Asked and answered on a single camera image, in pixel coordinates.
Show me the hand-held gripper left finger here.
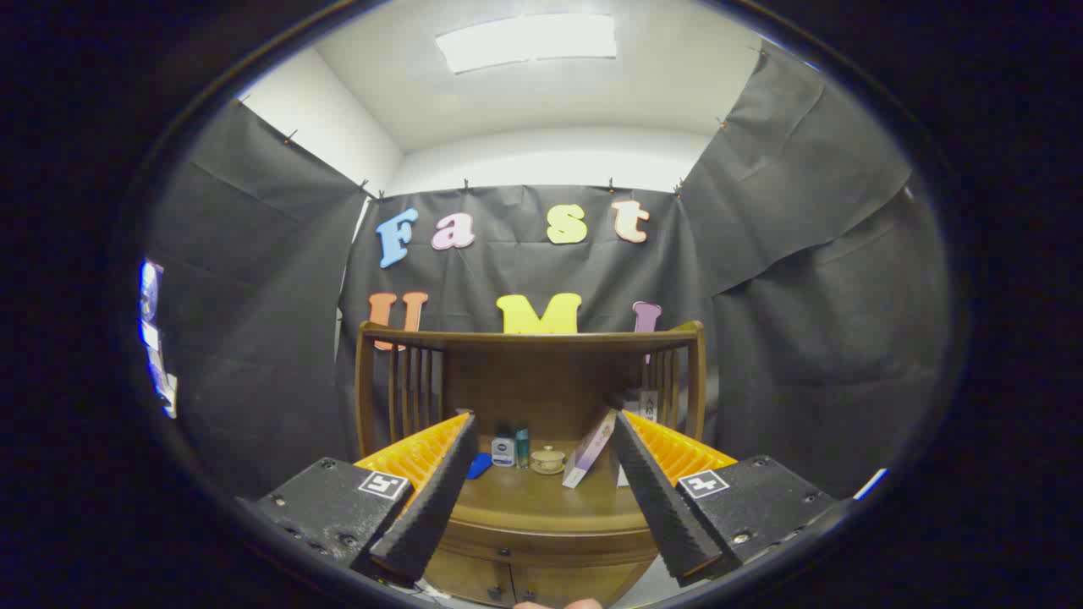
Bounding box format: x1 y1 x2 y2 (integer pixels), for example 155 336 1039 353
237 412 479 586

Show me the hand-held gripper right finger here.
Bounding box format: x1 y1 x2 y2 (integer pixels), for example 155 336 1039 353
611 410 847 586

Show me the wooden drawer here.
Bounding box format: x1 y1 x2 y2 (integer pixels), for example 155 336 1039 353
438 518 669 569

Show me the wooden cabinet door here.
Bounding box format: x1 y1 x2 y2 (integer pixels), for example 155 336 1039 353
423 550 515 606
516 560 657 608

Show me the wooden countertop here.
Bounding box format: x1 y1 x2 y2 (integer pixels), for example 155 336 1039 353
453 440 652 534

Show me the wooden cabinet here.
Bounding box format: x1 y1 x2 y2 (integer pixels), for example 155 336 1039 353
354 320 707 609

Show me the purple and white book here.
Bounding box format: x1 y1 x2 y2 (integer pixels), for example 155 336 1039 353
563 409 618 489

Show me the cluttered white shelf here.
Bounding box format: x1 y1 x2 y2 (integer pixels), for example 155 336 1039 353
140 258 179 420

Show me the ceiling light panel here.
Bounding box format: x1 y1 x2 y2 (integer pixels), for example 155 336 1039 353
436 13 618 75

